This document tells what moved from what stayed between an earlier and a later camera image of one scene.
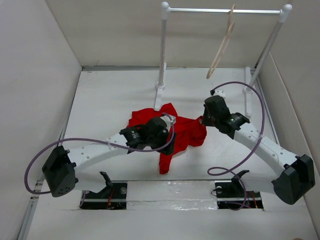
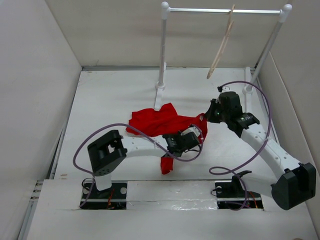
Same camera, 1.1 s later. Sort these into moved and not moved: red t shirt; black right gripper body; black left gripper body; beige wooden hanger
Moved: black left gripper body; black right gripper body
Not moved: red t shirt; beige wooden hanger
